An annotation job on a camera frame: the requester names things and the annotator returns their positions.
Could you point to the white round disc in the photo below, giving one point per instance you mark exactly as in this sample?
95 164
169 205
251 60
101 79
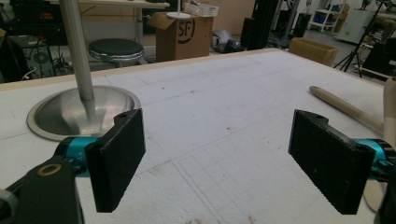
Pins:
178 15

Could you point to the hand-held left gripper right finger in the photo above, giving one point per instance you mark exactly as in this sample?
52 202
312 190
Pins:
330 161

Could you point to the white desk frame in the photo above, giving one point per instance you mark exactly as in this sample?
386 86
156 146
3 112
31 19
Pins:
137 18

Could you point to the black tripod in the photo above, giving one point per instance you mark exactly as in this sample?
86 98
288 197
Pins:
358 53

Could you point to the white foam board mat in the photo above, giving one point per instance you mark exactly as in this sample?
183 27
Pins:
218 109

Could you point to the black metal frame post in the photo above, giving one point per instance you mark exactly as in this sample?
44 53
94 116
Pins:
258 25

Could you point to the white basket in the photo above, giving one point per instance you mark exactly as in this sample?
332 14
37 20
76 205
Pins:
200 9

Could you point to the beige slotted spatula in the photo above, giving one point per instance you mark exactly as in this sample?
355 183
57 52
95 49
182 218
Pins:
342 107

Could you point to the white cabinet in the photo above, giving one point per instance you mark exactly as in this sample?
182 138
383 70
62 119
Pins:
355 28

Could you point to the large cardboard box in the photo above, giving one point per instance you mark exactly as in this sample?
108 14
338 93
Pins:
183 37

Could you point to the small open cardboard box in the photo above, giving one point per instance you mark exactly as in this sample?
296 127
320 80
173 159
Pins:
313 51

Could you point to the white shelf unit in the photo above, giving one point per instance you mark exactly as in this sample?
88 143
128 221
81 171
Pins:
327 15

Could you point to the black round stool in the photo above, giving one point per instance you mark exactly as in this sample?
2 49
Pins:
115 49

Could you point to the grey bag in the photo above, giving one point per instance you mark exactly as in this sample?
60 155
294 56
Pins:
227 42

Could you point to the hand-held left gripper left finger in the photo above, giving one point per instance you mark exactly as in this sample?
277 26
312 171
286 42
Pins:
115 161

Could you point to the metal utensil rack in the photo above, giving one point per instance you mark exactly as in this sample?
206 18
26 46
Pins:
77 62

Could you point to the black computer tower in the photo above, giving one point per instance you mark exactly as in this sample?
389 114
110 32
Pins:
28 57

